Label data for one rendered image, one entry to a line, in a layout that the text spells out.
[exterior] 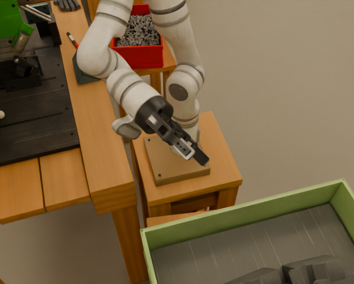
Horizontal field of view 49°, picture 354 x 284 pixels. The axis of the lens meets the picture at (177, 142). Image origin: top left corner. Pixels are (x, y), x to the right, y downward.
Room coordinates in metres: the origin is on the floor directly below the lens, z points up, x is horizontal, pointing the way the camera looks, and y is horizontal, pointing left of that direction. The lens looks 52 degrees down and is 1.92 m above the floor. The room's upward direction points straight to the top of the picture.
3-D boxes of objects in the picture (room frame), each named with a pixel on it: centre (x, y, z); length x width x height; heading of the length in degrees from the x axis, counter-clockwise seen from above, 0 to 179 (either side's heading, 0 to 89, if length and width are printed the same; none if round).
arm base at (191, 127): (0.81, -0.02, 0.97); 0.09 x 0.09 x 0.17; 22
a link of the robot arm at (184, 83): (0.81, -0.02, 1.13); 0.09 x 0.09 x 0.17; 63
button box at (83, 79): (1.17, 0.35, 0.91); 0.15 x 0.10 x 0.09; 18
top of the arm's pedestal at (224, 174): (0.81, -0.02, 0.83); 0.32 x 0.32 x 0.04; 15
